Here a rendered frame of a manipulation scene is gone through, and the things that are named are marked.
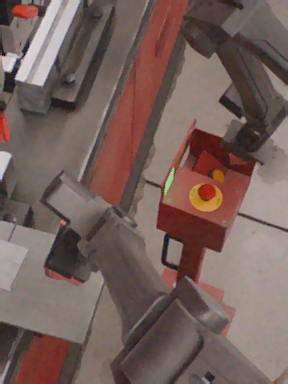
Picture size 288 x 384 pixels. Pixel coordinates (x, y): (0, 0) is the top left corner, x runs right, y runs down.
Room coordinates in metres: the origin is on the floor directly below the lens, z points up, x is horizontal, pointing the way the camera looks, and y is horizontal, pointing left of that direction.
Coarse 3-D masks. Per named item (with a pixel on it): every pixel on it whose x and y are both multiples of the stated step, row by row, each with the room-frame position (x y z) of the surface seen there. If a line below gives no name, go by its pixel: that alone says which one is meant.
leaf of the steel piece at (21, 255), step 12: (0, 240) 0.61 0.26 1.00; (0, 252) 0.58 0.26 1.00; (12, 252) 0.59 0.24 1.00; (24, 252) 0.59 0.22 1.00; (0, 264) 0.56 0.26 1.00; (12, 264) 0.56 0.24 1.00; (24, 264) 0.56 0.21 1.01; (0, 276) 0.54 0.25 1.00; (12, 276) 0.54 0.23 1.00; (0, 288) 0.52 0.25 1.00; (12, 288) 0.51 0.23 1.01
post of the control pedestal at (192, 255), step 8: (184, 240) 0.91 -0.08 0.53; (184, 248) 0.91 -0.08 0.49; (192, 248) 0.91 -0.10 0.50; (200, 248) 0.90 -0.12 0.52; (184, 256) 0.91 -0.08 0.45; (192, 256) 0.91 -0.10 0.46; (200, 256) 0.90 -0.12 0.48; (184, 264) 0.91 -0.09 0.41; (192, 264) 0.90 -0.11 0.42; (200, 264) 0.91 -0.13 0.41; (184, 272) 0.91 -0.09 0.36; (192, 272) 0.90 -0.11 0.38; (176, 280) 0.92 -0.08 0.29; (192, 280) 0.90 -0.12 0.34
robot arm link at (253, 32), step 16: (208, 0) 0.80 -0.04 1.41; (224, 0) 0.79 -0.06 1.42; (240, 0) 0.77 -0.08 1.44; (256, 0) 0.77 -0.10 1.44; (192, 16) 0.79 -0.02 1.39; (208, 16) 0.77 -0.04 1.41; (224, 16) 0.75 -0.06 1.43; (240, 16) 0.75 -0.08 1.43; (256, 16) 0.76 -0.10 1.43; (272, 16) 0.76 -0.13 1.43; (208, 32) 0.78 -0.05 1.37; (224, 32) 0.74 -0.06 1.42; (240, 32) 0.74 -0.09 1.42; (256, 32) 0.74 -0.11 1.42; (272, 32) 0.75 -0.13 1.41; (256, 48) 0.73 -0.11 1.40; (272, 48) 0.73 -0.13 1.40; (272, 64) 0.73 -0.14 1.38
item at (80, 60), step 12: (108, 12) 1.27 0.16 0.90; (84, 24) 1.23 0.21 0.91; (96, 24) 1.23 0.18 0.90; (108, 24) 1.25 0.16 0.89; (84, 36) 1.19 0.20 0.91; (96, 36) 1.20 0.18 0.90; (72, 48) 1.15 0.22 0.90; (84, 48) 1.16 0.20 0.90; (96, 48) 1.16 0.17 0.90; (72, 60) 1.12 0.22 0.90; (84, 60) 1.12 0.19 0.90; (72, 72) 1.09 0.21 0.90; (84, 72) 1.09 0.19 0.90; (60, 84) 1.05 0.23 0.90; (84, 84) 1.07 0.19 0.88; (60, 96) 1.02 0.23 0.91; (72, 96) 1.02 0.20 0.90; (72, 108) 1.01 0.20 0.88
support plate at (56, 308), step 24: (24, 240) 0.61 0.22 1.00; (48, 240) 0.62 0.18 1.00; (24, 288) 0.52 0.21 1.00; (48, 288) 0.53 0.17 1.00; (72, 288) 0.53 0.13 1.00; (96, 288) 0.54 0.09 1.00; (0, 312) 0.47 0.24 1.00; (24, 312) 0.48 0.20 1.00; (48, 312) 0.48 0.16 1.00; (72, 312) 0.49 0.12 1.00; (72, 336) 0.45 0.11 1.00
